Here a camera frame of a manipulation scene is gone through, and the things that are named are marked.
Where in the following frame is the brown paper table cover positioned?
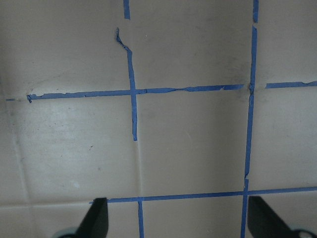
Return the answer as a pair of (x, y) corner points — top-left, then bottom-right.
(0, 0), (317, 238)

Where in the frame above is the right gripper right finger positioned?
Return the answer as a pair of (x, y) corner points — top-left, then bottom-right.
(248, 195), (317, 238)

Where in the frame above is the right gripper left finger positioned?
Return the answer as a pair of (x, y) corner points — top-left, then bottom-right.
(75, 198), (109, 238)

